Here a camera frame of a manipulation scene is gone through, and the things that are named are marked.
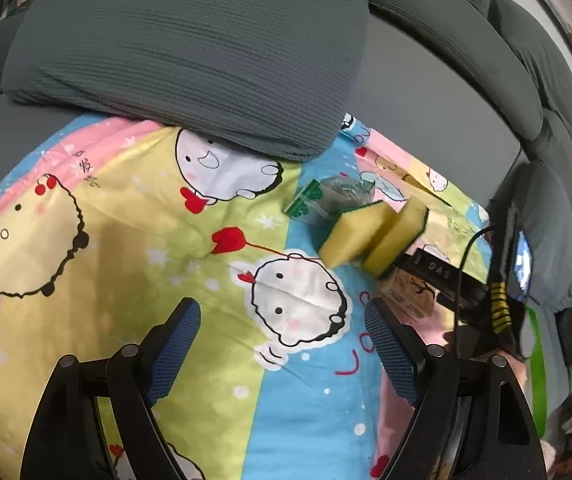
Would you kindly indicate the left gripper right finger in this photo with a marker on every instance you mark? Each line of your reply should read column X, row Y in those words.
column 471, row 419

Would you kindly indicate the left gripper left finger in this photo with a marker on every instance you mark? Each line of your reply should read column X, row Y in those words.
column 94, row 419

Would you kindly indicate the tissue pack with tree print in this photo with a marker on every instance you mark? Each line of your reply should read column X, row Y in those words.
column 412, row 295

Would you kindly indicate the yellow green scouring sponge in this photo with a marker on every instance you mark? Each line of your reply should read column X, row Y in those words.
column 396, row 236

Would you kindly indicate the bagged steel wool small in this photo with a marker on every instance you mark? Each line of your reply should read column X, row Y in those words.
column 321, row 201

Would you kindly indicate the green cardboard box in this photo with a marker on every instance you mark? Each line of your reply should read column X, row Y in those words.
column 537, row 376

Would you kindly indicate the person's right hand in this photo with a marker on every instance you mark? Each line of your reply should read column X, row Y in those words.
column 486, row 354

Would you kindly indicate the grey pillow right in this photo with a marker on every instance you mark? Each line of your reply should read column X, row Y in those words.
column 546, row 218

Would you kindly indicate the colourful cartoon bedsheet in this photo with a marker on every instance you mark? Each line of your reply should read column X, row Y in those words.
column 101, row 236

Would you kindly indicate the grey padded headboard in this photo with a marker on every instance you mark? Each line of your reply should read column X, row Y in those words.
column 501, row 49

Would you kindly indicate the grey ribbed pillow left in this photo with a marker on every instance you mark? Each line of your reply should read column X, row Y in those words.
column 274, row 76

